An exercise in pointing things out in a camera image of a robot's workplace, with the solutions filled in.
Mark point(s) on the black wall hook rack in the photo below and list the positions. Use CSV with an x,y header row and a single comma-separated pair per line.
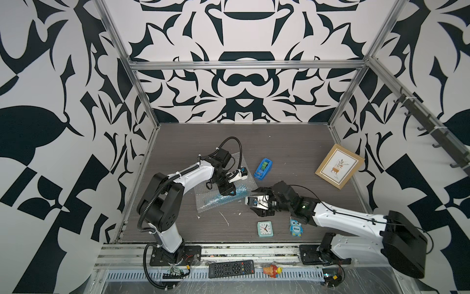
x,y
429,124

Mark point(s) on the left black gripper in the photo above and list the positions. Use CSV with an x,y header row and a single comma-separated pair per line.
x,y
228,190

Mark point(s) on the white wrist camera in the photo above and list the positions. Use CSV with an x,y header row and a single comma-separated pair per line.
x,y
239,174
254,201

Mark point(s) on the small circuit board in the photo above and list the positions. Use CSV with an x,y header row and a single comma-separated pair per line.
x,y
176,273
333,277

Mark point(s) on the small teal alarm clock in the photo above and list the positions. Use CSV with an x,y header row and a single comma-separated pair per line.
x,y
265,229

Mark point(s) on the black remote control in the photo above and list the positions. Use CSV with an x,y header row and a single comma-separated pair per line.
x,y
230,269

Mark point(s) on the blue owl figurine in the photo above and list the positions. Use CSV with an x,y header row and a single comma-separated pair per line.
x,y
296,228

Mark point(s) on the blue tape dispenser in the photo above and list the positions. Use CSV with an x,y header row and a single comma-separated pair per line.
x,y
263,169

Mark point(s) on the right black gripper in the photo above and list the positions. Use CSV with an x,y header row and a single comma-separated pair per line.
x,y
261,212

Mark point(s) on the red yellow toy figure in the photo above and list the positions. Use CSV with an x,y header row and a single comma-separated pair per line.
x,y
273,271

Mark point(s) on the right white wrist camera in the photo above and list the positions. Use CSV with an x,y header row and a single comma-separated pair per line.
x,y
254,201

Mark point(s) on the wooden framed picture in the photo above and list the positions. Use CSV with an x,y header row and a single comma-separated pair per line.
x,y
339,166

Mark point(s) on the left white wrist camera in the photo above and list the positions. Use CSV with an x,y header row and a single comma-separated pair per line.
x,y
239,174

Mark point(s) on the right small circuit board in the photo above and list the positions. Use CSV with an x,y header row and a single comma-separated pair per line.
x,y
333,277

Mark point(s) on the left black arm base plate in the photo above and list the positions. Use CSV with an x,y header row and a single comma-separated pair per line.
x,y
186,255

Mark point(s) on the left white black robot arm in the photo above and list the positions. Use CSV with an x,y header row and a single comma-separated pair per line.
x,y
160,204

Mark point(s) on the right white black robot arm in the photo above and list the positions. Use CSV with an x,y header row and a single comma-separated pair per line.
x,y
392,236

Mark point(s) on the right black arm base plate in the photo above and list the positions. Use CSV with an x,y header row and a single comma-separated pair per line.
x,y
320,255

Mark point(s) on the left small circuit board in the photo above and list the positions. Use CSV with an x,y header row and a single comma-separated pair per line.
x,y
176,273

